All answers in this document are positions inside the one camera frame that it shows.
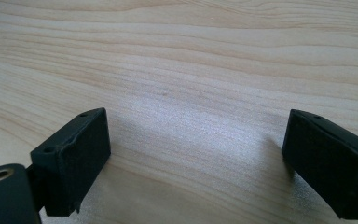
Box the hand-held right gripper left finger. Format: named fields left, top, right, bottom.
left=26, top=107, right=112, bottom=217

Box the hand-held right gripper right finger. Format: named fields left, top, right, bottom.
left=281, top=108, right=358, bottom=221

